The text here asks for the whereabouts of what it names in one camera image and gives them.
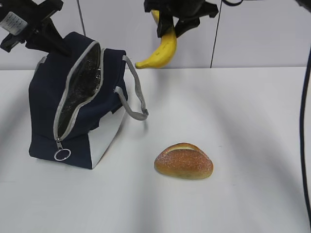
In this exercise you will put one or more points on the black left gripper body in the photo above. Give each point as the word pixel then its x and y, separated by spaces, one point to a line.
pixel 20 17

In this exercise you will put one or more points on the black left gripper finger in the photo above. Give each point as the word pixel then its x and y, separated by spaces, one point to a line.
pixel 45 37

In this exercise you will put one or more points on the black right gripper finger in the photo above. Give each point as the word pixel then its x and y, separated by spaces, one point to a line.
pixel 165 22
pixel 183 26

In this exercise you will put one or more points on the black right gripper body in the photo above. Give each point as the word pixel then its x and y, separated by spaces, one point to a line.
pixel 183 9

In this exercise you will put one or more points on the yellow banana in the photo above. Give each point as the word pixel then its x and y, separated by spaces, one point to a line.
pixel 165 51

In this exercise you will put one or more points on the navy blue lunch bag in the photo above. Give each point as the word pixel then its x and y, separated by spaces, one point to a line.
pixel 77 103

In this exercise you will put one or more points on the brown bread loaf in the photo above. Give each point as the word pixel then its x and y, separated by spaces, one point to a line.
pixel 184 161

